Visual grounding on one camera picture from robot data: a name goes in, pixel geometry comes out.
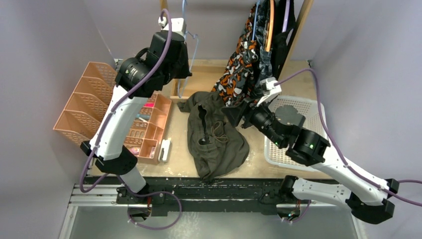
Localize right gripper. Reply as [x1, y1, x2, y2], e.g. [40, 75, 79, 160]
[221, 94, 285, 148]

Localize olive green shorts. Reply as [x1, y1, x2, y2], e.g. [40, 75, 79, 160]
[177, 92, 250, 181]

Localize blue wire hanger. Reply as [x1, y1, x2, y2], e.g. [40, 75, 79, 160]
[177, 0, 200, 99]

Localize white stapler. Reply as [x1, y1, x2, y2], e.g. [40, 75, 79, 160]
[158, 138, 171, 163]

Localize peach plastic file organizer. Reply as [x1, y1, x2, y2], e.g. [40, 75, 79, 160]
[53, 61, 173, 166]

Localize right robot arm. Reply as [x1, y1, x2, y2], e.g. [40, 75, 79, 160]
[222, 78, 399, 225]

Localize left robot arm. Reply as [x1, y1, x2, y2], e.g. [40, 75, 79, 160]
[80, 16, 192, 204]

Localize orange camouflage shorts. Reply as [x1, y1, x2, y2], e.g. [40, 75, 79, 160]
[212, 4, 259, 107]

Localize grey camouflage shorts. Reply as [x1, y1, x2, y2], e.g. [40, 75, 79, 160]
[251, 0, 273, 98]

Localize orange hanger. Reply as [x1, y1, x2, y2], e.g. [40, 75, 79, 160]
[265, 0, 275, 52]

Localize purple hanger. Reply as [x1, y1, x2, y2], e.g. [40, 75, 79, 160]
[282, 0, 291, 33]

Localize wooden clothes rack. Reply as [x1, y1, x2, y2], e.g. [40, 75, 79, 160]
[159, 0, 315, 106]

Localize pink highlighter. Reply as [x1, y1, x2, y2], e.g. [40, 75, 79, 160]
[143, 103, 155, 108]

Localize blue marker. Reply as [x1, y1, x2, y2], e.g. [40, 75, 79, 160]
[136, 114, 150, 122]

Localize black garment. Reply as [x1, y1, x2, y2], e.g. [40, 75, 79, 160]
[271, 0, 296, 78]

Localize white plastic basket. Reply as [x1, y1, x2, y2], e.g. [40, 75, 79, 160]
[264, 96, 329, 172]

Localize staples box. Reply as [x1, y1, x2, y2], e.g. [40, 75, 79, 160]
[148, 147, 156, 159]

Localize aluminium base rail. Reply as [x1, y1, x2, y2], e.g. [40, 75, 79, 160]
[67, 176, 360, 219]

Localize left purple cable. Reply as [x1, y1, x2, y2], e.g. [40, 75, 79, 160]
[79, 8, 183, 231]

